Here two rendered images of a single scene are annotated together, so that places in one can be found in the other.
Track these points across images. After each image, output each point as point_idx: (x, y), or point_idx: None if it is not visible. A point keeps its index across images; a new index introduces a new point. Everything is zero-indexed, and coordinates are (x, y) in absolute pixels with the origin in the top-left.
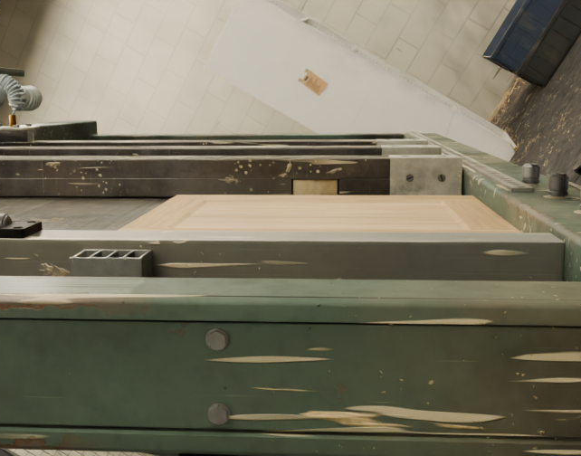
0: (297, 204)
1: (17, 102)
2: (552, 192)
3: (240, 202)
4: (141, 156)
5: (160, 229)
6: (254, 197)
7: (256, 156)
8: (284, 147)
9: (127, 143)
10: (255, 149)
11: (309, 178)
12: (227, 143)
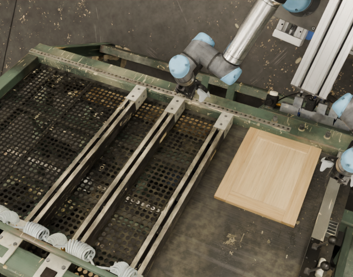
0: (248, 170)
1: (18, 219)
2: (302, 129)
3: (236, 182)
4: (175, 193)
5: (287, 212)
6: (231, 177)
7: (197, 160)
8: (155, 140)
9: (67, 184)
10: (150, 149)
11: (213, 154)
12: (98, 148)
